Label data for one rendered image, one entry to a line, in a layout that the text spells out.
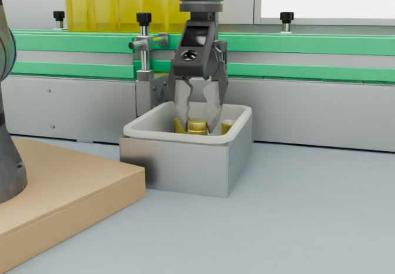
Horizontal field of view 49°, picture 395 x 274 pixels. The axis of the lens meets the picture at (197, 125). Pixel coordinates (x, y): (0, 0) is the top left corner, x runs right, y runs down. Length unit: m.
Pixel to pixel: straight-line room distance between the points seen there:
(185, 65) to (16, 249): 0.32
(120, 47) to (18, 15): 0.53
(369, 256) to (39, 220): 0.37
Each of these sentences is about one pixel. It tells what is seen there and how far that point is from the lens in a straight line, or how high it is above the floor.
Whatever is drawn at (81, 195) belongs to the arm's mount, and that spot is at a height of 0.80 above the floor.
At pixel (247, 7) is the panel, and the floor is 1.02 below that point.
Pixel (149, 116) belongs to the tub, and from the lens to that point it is 0.75.
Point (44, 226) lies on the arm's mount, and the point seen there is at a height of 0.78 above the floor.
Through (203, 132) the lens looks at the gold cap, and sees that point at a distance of 0.72.
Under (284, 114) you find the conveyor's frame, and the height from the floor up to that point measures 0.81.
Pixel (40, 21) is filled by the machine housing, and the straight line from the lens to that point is 1.29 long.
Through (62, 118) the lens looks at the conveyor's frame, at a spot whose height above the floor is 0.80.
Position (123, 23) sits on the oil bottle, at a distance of 0.97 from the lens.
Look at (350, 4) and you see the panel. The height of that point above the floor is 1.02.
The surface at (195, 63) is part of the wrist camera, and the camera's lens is 0.62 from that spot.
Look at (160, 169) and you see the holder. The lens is 0.66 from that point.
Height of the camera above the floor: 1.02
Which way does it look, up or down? 15 degrees down
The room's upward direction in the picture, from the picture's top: straight up
